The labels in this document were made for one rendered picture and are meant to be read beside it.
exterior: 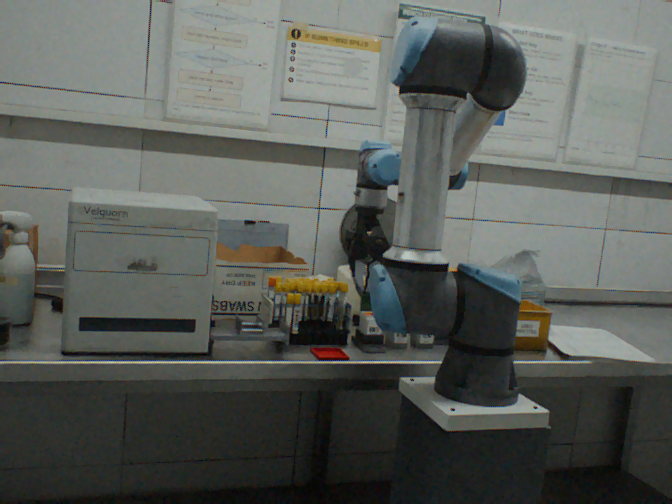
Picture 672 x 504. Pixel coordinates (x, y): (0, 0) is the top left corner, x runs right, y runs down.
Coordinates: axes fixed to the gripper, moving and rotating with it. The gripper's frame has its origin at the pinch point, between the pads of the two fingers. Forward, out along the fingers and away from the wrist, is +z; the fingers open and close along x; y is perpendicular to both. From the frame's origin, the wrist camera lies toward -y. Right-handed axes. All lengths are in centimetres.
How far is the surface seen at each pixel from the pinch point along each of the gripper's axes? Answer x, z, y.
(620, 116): -104, -53, 51
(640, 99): -111, -59, 51
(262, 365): 27.1, 12.0, -18.5
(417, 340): -11.9, 9.5, -6.9
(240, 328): 31.1, 5.9, -12.9
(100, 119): 61, -34, 45
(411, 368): -6.1, 12.7, -17.8
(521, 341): -38.9, 9.0, -8.1
